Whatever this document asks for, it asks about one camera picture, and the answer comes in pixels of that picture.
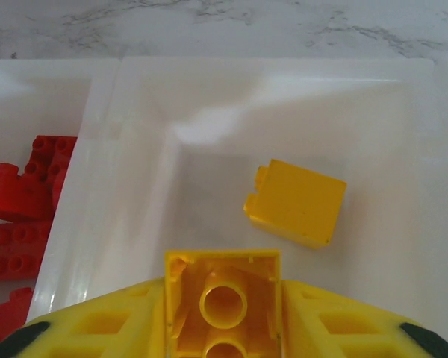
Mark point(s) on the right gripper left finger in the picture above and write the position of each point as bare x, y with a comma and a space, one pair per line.
108, 328

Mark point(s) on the red lego brick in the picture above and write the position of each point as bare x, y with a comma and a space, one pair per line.
15, 194
54, 156
15, 253

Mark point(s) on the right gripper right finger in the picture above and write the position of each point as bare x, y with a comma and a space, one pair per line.
339, 328

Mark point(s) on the white plastic container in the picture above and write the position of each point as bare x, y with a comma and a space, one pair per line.
321, 112
41, 93

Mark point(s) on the yellow lego brick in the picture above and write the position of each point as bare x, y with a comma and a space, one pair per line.
298, 205
224, 306

